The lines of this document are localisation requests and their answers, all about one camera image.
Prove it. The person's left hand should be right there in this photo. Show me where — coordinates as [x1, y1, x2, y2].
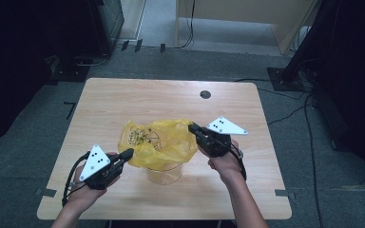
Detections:
[66, 151, 122, 211]

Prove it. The hanging black cable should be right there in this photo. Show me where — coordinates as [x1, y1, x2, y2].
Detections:
[170, 0, 196, 50]

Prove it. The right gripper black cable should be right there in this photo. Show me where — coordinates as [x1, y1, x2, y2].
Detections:
[229, 145, 248, 182]

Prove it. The yellow plastic bag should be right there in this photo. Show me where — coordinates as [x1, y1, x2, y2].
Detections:
[117, 119, 200, 172]

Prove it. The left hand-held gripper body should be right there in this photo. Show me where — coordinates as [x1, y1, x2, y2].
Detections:
[77, 143, 128, 191]

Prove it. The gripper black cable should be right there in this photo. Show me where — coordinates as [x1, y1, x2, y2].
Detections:
[229, 145, 248, 182]
[61, 151, 91, 207]

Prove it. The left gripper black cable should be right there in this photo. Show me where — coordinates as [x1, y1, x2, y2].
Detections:
[61, 151, 91, 207]

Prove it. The light wooden furniture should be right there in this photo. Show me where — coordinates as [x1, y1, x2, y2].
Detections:
[175, 0, 318, 55]

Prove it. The person's right hand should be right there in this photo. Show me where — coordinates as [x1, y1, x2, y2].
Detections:
[199, 139, 245, 187]

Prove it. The clear plastic cup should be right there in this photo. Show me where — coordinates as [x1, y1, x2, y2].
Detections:
[145, 161, 183, 186]

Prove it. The thin black floor cable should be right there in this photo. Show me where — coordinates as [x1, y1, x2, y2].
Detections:
[266, 101, 313, 125]

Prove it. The black stand base plate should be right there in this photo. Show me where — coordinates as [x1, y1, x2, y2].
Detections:
[48, 55, 91, 84]
[266, 66, 306, 93]

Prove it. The black cabinet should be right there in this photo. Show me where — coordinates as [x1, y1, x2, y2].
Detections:
[87, 0, 125, 57]

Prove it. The thick black floor cable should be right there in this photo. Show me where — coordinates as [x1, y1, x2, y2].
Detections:
[303, 93, 325, 228]

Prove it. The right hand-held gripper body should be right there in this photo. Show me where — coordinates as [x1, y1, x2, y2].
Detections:
[195, 116, 249, 159]

